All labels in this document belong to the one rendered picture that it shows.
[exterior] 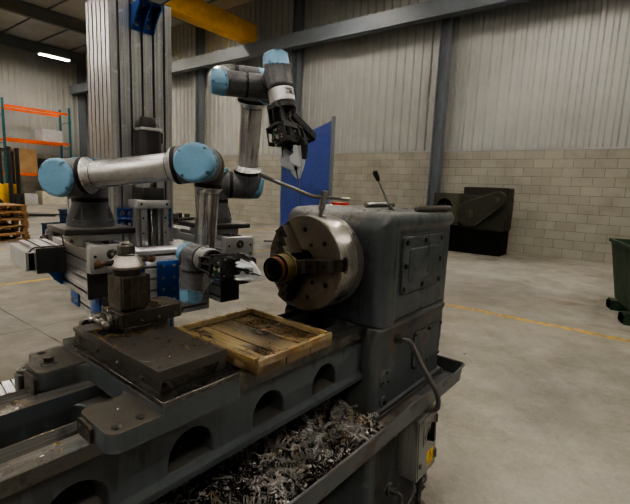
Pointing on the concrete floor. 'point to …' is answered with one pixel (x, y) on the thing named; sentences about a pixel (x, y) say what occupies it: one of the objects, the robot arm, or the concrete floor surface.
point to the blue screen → (316, 165)
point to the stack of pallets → (2, 222)
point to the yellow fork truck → (3, 193)
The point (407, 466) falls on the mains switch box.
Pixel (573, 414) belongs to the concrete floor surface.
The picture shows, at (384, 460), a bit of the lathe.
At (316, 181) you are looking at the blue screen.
